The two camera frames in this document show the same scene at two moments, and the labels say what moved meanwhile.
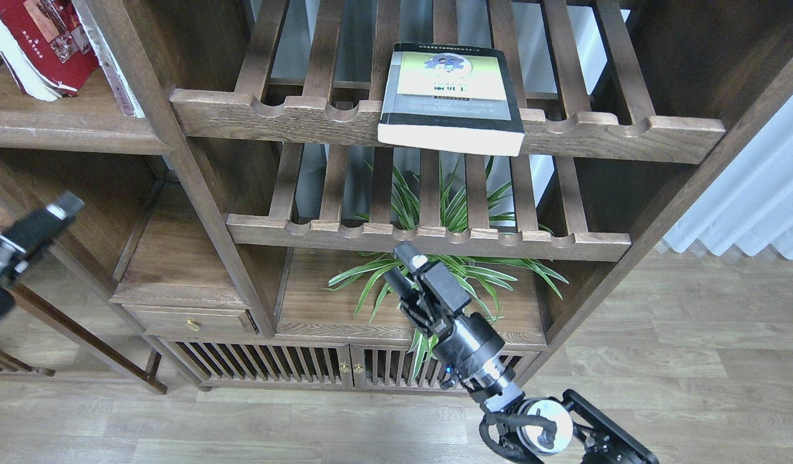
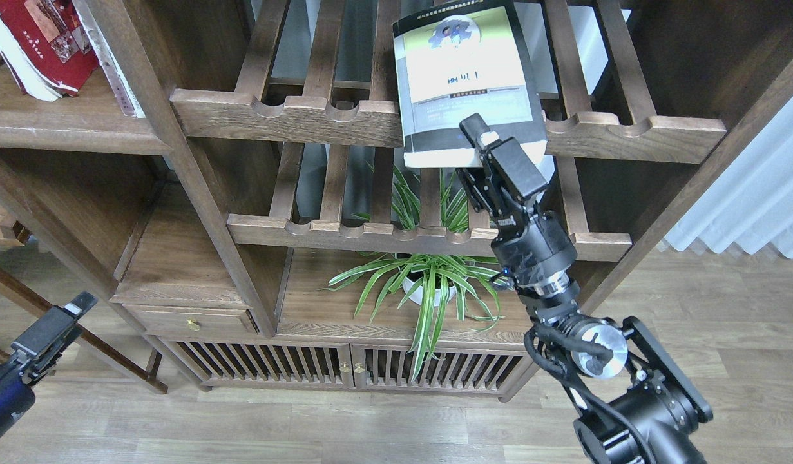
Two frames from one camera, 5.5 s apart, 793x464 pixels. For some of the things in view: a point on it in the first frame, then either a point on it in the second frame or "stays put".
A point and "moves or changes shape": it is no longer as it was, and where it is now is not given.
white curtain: [761, 199] stays put
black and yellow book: [451, 97] moves or changes shape
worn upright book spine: [125, 96] stays put
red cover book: [46, 43] stays put
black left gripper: [28, 235] → [8, 395]
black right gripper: [466, 347] → [531, 245]
